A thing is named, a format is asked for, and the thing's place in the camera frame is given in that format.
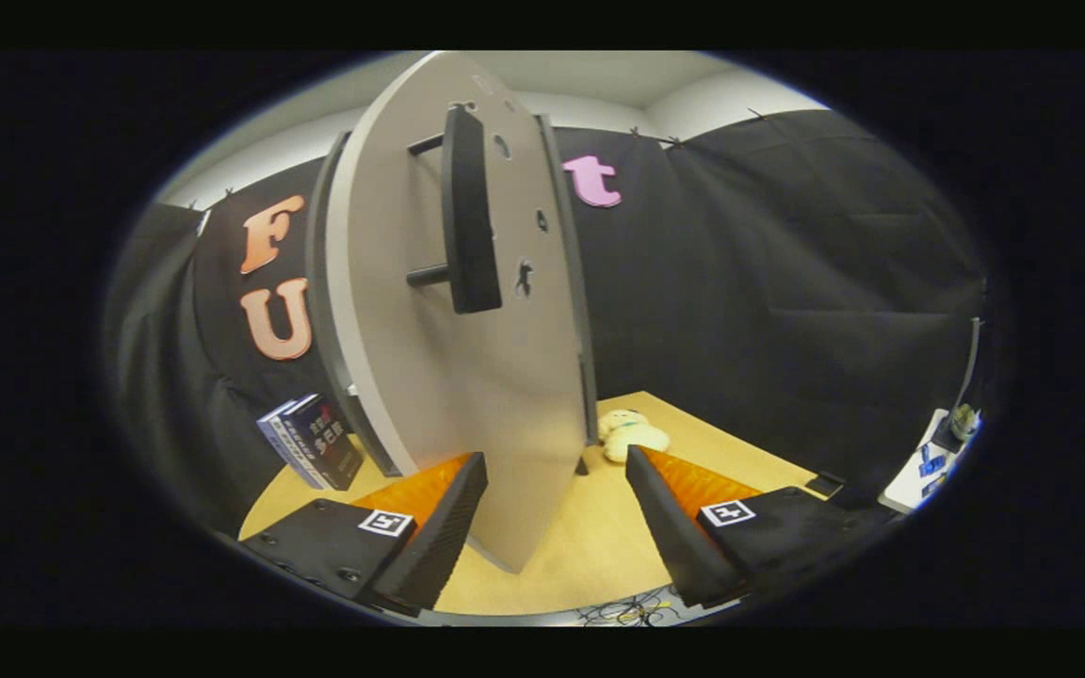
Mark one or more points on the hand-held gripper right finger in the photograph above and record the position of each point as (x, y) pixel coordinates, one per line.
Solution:
(670, 527)

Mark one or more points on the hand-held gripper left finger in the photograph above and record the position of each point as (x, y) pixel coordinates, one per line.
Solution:
(444, 527)

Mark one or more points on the light grey cabinet door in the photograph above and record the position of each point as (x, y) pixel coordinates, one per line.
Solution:
(448, 395)

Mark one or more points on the cream plush toy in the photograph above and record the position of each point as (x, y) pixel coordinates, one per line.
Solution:
(637, 441)

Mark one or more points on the dark cover book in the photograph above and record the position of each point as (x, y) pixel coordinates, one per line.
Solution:
(331, 443)

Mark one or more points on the small black box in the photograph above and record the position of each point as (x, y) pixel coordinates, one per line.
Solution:
(825, 485)

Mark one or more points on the blue white book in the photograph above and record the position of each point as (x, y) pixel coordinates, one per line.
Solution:
(281, 443)

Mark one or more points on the white side table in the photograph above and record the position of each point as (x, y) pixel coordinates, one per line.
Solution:
(910, 485)

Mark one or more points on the grey cabinet body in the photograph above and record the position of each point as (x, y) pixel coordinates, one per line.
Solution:
(316, 311)

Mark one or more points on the black backdrop cloth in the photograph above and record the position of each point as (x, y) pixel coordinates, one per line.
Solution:
(787, 301)

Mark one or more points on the small blue object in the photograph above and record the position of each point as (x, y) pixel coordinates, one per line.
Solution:
(931, 465)

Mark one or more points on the small pale round object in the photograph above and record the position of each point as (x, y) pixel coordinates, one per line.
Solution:
(964, 424)

